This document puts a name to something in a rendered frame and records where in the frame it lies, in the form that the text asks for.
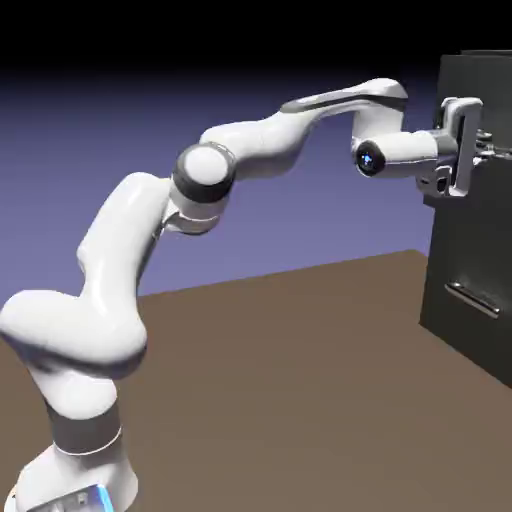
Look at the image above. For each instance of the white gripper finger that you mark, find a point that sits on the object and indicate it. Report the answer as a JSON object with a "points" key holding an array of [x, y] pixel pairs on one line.
{"points": [[484, 134], [482, 158]]}

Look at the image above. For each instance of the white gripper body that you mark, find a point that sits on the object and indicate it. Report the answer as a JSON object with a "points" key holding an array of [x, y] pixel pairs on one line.
{"points": [[470, 120]]}

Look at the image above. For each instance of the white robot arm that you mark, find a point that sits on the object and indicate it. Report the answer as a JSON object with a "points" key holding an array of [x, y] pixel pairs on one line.
{"points": [[104, 280]]}

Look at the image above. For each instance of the small dark grey drawer front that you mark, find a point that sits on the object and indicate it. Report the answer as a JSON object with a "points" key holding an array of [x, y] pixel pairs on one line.
{"points": [[498, 80]]}

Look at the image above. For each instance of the dark grey cabinet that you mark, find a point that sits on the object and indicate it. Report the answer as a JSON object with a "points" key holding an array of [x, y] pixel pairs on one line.
{"points": [[464, 248]]}

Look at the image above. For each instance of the large dark grey drawer front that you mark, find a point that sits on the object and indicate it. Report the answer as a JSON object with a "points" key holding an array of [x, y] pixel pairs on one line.
{"points": [[460, 248]]}

